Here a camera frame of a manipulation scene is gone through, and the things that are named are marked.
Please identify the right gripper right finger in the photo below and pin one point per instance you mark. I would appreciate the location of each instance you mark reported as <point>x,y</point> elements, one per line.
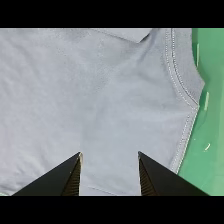
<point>159,181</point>

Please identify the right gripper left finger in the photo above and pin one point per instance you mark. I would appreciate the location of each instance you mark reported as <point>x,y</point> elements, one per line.
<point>61,180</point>

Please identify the grey T-shirt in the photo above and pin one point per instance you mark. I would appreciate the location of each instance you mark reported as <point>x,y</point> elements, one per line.
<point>100,100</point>

